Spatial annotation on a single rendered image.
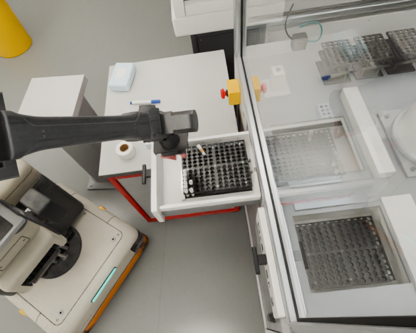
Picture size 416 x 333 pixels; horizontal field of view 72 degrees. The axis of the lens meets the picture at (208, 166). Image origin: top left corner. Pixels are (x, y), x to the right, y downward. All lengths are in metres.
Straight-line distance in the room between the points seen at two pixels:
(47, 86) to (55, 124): 1.19
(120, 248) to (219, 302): 0.62
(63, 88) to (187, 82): 0.61
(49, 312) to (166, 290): 0.58
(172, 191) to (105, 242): 0.73
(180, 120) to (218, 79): 0.70
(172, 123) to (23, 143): 0.37
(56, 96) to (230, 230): 1.19
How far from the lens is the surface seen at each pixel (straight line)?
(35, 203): 1.31
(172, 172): 1.03
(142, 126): 0.63
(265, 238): 0.83
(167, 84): 1.40
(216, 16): 1.52
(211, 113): 1.25
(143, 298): 1.82
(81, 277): 1.66
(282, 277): 0.76
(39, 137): 0.45
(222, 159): 1.00
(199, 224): 1.82
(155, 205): 0.90
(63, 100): 1.55
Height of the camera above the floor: 1.73
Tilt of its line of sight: 61 degrees down
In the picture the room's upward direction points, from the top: 12 degrees counter-clockwise
